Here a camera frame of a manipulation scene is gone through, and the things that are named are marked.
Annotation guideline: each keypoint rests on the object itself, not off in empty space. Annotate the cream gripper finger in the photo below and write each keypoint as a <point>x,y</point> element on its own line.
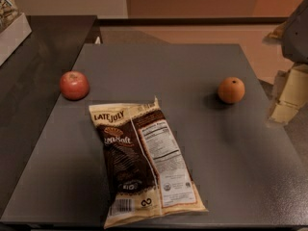
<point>289,93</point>
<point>278,32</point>

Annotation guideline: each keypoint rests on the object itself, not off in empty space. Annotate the brown Late July chip bag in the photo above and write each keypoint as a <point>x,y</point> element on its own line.
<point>147,174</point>

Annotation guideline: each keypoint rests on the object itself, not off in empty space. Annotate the orange fruit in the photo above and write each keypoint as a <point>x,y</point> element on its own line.
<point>231,90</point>

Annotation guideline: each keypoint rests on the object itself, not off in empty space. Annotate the red apple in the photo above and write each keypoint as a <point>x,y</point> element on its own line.
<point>74,85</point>

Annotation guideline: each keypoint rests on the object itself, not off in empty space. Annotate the white box with snacks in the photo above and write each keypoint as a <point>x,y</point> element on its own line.
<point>14,28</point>

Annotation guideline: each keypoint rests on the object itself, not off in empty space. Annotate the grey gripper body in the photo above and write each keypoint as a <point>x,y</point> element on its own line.
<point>296,36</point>

